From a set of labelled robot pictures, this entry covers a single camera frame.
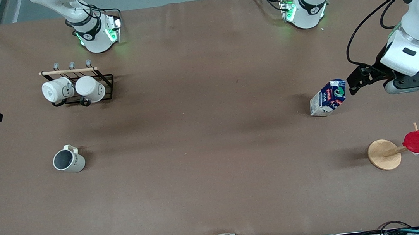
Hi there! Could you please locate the wooden mug tree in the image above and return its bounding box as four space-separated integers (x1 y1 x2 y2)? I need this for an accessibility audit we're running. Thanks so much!
365 122 419 173

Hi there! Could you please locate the blue white milk carton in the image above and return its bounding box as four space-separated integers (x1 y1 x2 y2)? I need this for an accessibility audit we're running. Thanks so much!
307 78 350 118

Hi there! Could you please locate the black wire mug rack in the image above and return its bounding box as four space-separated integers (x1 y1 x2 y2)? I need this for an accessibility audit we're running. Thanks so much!
38 57 117 111

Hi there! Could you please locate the black right base cable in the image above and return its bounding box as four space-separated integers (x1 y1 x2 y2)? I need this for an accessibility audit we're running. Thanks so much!
87 0 122 22

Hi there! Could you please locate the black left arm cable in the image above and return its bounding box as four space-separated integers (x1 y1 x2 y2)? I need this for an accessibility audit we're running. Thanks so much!
340 0 409 68

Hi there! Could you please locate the brown table cover sheet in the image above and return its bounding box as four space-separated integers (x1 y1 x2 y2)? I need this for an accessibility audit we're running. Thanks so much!
0 0 419 235

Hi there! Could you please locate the beige mug with lettering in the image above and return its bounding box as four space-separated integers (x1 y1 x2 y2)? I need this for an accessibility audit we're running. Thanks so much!
51 143 87 175

